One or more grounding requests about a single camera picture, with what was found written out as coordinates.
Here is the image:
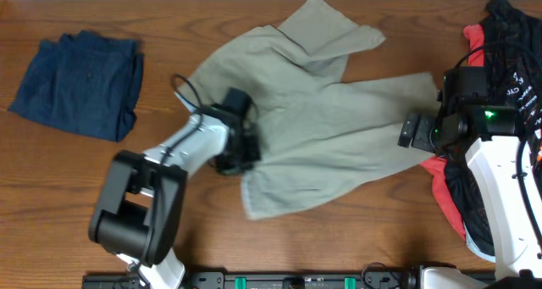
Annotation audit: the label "khaki shorts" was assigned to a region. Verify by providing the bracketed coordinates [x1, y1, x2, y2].
[179, 0, 439, 220]

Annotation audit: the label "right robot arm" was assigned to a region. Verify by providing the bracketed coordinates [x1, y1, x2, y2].
[398, 66, 541, 288]

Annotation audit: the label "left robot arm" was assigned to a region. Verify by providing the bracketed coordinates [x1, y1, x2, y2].
[81, 88, 260, 288]

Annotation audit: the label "black printed jersey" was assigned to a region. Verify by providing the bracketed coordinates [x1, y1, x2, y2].
[444, 0, 541, 242]

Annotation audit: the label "white light blue garment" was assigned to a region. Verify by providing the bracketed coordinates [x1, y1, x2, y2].
[465, 225, 495, 263]

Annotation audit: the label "folded navy blue shorts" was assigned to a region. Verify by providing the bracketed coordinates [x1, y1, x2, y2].
[8, 31, 144, 142]

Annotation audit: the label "left black cable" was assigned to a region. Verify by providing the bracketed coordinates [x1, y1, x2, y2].
[169, 73, 204, 116]

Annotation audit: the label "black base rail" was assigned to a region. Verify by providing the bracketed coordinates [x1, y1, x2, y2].
[81, 263, 496, 289]

